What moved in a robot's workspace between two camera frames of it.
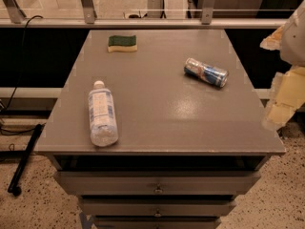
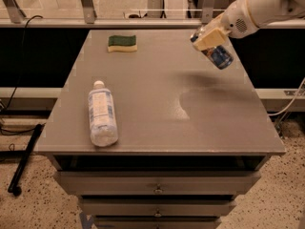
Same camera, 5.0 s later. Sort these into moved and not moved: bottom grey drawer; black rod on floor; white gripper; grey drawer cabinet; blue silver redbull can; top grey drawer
Moved: white gripper; blue silver redbull can
Not moved: bottom grey drawer; top grey drawer; grey drawer cabinet; black rod on floor
